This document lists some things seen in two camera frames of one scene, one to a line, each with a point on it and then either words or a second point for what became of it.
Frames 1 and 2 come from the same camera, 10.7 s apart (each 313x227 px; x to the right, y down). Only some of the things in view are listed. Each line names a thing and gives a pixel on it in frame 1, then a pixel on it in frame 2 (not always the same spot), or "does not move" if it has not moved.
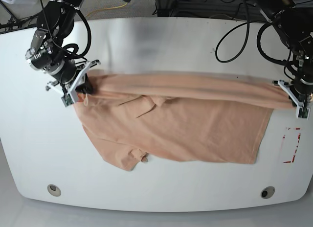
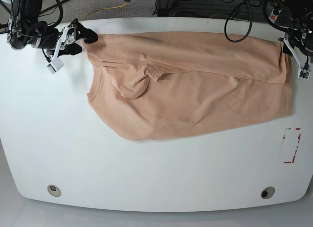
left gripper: (66, 70) -> (49, 39)
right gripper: (303, 85) -> (301, 38)
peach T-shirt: (196, 118) -> (148, 85)
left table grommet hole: (54, 190) does not move
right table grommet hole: (267, 192) does not move
